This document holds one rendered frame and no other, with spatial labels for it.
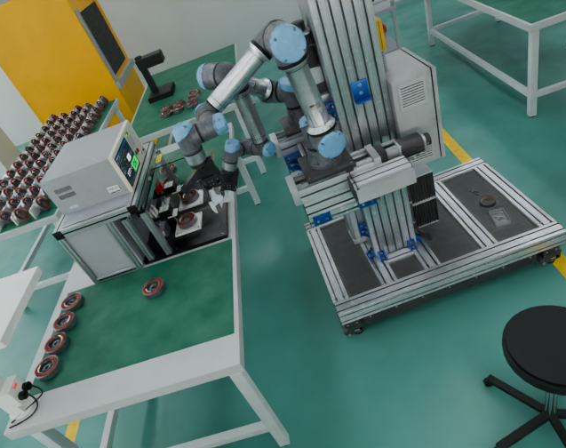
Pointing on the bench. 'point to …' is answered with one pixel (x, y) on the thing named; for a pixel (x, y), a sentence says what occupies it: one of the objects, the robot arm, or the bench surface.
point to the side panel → (101, 253)
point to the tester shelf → (79, 220)
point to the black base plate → (211, 222)
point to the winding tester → (91, 169)
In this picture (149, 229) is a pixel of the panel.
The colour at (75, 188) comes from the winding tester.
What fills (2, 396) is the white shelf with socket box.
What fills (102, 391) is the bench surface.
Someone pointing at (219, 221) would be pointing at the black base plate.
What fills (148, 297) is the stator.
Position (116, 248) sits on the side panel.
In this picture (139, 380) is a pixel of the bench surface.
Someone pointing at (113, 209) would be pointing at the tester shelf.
